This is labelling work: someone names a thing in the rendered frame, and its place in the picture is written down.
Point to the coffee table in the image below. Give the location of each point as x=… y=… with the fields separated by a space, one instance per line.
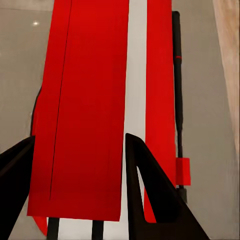
x=207 y=133

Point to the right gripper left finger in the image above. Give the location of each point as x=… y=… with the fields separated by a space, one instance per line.
x=15 y=179

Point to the radio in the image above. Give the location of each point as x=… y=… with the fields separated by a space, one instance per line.
x=112 y=67

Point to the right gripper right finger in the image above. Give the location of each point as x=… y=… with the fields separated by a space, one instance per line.
x=174 y=219

